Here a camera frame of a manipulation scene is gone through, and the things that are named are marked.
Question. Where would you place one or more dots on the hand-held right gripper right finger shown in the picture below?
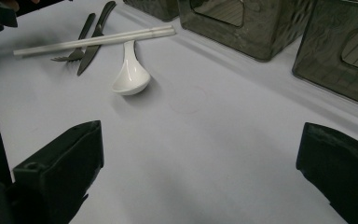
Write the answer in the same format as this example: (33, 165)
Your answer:
(341, 168)

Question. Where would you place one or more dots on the white chopstick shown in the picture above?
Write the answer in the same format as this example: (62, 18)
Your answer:
(161, 28)
(164, 33)

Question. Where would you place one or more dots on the white ceramic spoon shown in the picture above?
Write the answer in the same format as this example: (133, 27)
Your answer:
(132, 77)

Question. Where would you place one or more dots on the dark metal fork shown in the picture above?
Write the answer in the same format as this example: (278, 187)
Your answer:
(87, 26)

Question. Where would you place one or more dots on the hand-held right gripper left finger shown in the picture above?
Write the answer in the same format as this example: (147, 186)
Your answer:
(62, 168)

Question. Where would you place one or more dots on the smoky transparent plastic bin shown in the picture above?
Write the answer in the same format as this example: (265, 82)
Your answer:
(155, 9)
(323, 62)
(261, 40)

